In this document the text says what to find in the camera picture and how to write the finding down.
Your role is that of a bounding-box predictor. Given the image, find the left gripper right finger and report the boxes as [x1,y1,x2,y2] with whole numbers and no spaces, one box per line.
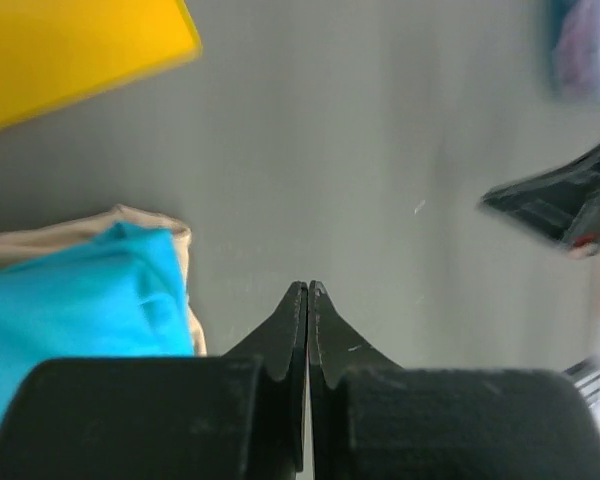
[308,281,600,479]

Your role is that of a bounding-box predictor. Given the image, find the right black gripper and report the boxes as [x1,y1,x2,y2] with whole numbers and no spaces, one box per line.
[479,143,600,256]

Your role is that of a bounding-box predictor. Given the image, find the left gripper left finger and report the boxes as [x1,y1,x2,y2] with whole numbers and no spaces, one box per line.
[0,282,308,479]

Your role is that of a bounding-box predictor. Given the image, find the teal t shirt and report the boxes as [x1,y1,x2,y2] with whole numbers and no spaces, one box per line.
[0,222,195,421]

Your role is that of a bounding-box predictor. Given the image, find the beige cardboard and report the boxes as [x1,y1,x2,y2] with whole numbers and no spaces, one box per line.
[0,203,208,357]

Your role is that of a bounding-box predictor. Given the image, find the yellow folder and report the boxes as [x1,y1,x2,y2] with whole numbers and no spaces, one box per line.
[0,1,202,129]

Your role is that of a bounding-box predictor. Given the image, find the pink t shirt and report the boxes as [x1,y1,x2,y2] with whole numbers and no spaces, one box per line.
[551,0,600,100]

